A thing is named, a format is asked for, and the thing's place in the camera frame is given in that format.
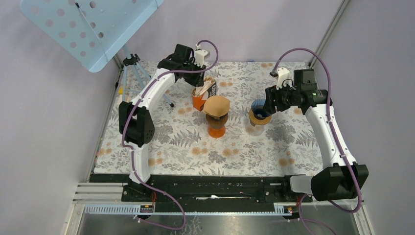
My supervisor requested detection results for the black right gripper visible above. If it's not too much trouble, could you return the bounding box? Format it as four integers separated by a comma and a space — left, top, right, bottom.
262, 81, 300, 115

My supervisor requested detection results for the orange coffee filter box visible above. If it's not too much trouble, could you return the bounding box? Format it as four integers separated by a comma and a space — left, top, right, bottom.
191, 75, 217, 111

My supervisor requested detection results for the light wooden dripper ring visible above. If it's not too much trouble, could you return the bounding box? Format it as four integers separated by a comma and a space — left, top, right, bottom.
249, 110, 272, 127

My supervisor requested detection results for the blue dripper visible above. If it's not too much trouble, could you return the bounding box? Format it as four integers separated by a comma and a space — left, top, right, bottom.
251, 98, 272, 119

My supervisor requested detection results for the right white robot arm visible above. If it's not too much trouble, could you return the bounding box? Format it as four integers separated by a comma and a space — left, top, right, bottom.
263, 68, 369, 202

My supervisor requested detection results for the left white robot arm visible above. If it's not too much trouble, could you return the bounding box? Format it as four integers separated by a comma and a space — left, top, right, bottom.
118, 44, 210, 201

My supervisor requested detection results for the clear glass carafe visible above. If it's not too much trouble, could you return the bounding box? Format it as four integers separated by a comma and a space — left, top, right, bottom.
245, 124, 264, 136

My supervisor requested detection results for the floral tablecloth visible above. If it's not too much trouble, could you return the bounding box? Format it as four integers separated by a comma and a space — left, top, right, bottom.
93, 61, 338, 178

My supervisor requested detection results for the orange glass carafe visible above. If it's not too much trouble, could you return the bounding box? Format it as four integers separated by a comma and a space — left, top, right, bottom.
207, 125, 226, 138

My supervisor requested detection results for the light blue music stand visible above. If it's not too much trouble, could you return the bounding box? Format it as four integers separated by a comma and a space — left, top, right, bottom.
20, 0, 162, 87

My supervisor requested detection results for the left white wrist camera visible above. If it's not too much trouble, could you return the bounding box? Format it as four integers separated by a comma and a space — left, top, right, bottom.
194, 45, 210, 67

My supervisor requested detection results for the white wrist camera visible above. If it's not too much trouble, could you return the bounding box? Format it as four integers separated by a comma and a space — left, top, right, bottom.
194, 45, 210, 67
270, 67, 290, 90

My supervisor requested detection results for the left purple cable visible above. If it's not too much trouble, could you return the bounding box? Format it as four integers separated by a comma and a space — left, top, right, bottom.
120, 40, 219, 231

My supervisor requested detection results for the purple cable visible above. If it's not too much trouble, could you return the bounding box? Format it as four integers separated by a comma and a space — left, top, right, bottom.
270, 47, 363, 235
120, 40, 219, 231

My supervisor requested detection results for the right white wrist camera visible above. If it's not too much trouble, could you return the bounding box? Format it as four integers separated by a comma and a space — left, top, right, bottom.
270, 67, 290, 90

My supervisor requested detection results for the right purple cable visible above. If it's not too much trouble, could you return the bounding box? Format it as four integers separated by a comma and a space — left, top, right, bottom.
270, 47, 363, 235

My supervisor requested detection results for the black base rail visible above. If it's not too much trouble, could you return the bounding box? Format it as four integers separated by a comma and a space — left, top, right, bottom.
121, 175, 301, 213

